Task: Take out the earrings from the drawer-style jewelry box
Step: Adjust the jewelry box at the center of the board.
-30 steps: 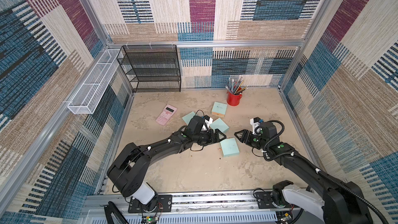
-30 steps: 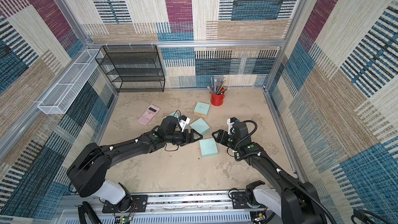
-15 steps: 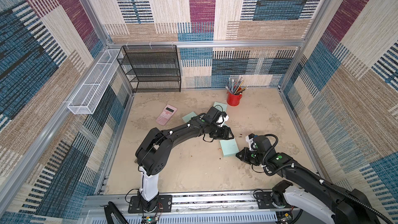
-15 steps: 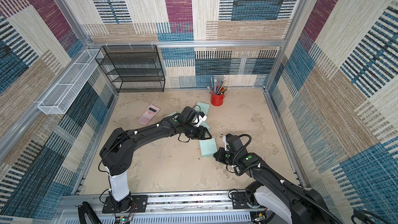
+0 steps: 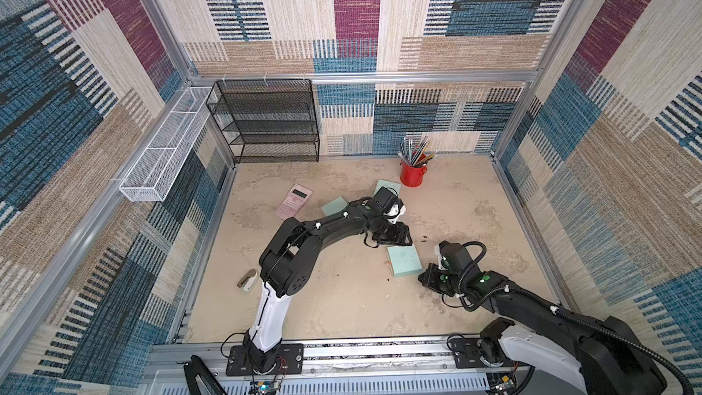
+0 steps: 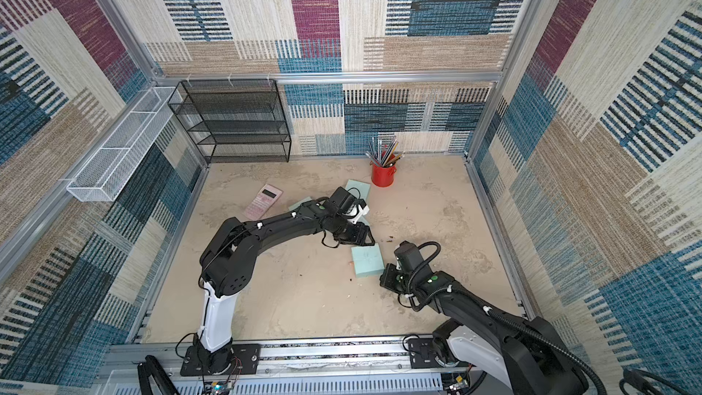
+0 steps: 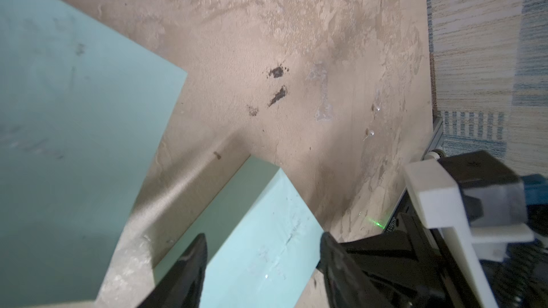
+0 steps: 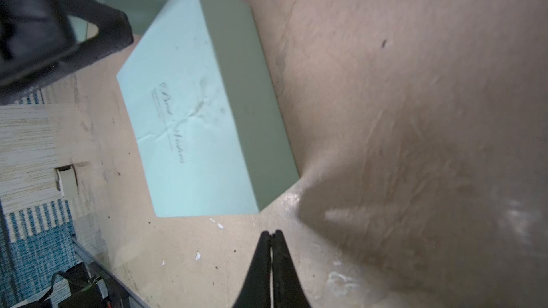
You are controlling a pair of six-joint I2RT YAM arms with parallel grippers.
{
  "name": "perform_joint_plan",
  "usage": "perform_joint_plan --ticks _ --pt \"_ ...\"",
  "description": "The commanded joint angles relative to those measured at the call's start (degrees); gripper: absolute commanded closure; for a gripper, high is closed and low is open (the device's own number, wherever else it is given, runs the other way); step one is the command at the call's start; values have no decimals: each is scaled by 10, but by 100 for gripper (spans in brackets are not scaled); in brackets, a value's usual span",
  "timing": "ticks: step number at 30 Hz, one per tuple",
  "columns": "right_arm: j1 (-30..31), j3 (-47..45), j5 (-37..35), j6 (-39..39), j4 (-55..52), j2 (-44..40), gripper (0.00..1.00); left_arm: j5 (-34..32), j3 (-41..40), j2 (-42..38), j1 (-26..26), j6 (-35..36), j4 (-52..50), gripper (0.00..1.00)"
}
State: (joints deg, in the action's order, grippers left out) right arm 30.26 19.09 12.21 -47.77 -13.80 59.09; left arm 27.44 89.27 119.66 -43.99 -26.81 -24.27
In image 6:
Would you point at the back mint jewelry box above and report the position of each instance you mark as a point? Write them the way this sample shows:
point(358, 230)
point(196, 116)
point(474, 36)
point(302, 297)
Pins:
point(360, 190)

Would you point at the white mesh wall basket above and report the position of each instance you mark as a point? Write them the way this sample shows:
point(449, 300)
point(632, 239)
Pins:
point(107, 172)

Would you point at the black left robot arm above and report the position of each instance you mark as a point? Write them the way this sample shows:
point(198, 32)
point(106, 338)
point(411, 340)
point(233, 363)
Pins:
point(228, 263)

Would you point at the pink calculator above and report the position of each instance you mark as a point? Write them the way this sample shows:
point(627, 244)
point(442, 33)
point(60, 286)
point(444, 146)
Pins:
point(264, 200)

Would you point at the red pencil cup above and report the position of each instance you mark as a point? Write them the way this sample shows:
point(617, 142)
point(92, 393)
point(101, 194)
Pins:
point(382, 176)

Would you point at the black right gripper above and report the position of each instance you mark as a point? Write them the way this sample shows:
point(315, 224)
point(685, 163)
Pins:
point(392, 278)

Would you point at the mint drawer jewelry box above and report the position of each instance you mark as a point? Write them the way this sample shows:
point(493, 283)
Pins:
point(367, 261)

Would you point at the pencils bundle in cup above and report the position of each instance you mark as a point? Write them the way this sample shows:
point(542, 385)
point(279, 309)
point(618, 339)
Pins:
point(384, 152)

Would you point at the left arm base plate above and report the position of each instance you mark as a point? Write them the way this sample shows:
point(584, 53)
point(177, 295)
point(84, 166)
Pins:
point(231, 360)

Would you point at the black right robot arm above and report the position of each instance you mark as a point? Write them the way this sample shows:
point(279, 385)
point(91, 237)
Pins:
point(527, 355)

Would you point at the left mint jewelry box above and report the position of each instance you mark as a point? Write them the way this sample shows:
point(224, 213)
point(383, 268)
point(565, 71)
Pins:
point(294, 207)

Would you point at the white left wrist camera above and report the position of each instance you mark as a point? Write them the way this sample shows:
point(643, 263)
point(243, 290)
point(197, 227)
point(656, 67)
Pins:
point(358, 211)

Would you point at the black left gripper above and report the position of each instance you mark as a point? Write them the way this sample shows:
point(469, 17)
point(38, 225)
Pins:
point(362, 239)

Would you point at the black wire shelf rack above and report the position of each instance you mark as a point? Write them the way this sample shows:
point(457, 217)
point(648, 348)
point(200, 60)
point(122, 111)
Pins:
point(233, 121)

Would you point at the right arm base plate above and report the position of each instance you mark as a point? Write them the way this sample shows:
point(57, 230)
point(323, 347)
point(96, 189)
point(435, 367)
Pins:
point(423, 354)

